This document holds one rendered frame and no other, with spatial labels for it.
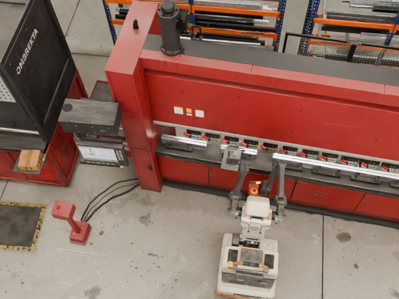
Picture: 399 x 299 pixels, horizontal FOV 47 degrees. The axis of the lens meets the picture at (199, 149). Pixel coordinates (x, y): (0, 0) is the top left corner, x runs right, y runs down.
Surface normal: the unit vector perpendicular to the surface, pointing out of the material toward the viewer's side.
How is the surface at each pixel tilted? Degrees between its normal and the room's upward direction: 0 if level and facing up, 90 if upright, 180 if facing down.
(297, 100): 90
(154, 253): 0
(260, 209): 48
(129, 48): 0
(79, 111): 0
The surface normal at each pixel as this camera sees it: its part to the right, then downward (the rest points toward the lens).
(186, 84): -0.22, 0.84
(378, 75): -0.03, -0.51
